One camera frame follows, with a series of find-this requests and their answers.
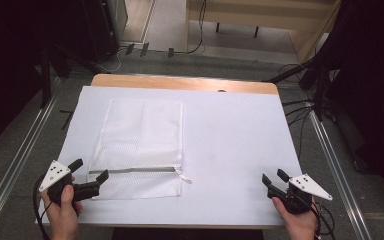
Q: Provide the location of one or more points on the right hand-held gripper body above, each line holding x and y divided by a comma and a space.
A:
304, 191

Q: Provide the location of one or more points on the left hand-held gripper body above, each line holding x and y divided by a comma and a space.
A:
56, 174

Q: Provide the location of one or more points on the white mesh laundry bag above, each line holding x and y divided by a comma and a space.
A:
136, 140

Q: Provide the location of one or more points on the person's right hand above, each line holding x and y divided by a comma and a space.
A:
298, 223

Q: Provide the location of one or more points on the person's left hand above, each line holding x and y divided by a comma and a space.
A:
64, 213

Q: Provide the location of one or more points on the white table sheet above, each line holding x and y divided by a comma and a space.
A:
233, 143

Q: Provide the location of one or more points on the black metal stand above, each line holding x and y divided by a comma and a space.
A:
45, 80

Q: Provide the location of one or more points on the black tripod stand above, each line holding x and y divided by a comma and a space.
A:
319, 90

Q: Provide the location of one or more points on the person's dark clothing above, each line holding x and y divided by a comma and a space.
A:
186, 234

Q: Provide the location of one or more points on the black curtain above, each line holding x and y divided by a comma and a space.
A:
3, 66
370, 66

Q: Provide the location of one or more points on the black floor tape piece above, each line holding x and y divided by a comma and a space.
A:
170, 52
129, 49
144, 49

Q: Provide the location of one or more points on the wooden table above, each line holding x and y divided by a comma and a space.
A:
180, 81

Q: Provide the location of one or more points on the dark equipment cabinet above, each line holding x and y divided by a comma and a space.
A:
90, 26

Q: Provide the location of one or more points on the black platform leg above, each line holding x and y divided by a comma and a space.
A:
217, 27
256, 31

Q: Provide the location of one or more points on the light wooden platform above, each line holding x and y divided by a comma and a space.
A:
246, 13

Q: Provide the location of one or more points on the aluminium floor rail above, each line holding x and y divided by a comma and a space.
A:
338, 173
20, 156

